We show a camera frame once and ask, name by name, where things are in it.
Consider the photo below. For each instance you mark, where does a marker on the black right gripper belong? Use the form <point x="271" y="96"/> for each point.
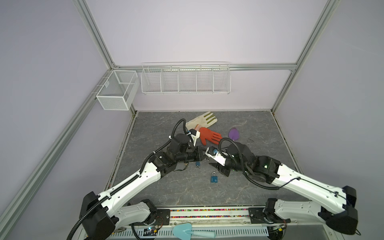
<point x="221" y="168"/>

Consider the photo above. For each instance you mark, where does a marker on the purple trowel pink handle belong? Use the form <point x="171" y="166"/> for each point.
<point x="234" y="134"/>

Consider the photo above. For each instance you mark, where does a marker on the long white wire basket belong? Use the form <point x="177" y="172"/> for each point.
<point x="186" y="78"/>

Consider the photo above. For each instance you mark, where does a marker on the cream glove green stripes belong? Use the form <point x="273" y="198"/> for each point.
<point x="203" y="121"/>

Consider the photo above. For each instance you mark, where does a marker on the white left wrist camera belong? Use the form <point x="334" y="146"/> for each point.
<point x="194" y="136"/>

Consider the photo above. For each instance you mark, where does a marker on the red rubber glove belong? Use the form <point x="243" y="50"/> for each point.
<point x="206" y="135"/>

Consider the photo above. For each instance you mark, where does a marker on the teal plastic trowel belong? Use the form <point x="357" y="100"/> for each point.
<point x="185" y="232"/>

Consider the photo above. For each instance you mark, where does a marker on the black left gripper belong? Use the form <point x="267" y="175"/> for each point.
<point x="199" y="156"/>

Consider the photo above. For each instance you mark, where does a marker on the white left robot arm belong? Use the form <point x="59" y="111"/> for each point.
<point x="102" y="214"/>

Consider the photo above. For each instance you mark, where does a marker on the small white mesh basket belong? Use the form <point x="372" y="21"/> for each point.
<point x="119" y="90"/>

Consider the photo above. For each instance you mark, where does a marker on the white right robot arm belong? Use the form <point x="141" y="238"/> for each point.
<point x="333" y="206"/>

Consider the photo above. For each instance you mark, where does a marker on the aluminium frame rails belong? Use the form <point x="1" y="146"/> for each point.
<point x="22" y="199"/>

